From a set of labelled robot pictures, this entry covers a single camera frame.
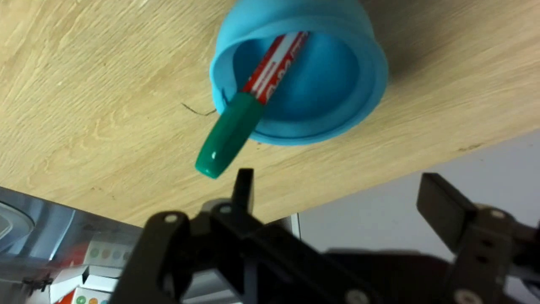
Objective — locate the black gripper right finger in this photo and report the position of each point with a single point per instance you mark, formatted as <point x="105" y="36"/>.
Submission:
<point x="483" y="254"/>

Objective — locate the blue round vessel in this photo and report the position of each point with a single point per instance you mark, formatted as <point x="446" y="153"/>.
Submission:
<point x="338" y="73"/>

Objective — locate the stainless steel sink counter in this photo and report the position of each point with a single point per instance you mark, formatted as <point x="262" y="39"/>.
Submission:
<point x="44" y="225"/>

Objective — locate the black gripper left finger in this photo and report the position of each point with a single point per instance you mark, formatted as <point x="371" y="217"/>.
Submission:
<point x="162" y="254"/>

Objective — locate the red white printed box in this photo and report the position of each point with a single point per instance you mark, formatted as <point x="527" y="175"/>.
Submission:
<point x="95" y="264"/>

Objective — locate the red white marker green cap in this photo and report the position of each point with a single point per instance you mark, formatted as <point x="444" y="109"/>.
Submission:
<point x="230" y="132"/>

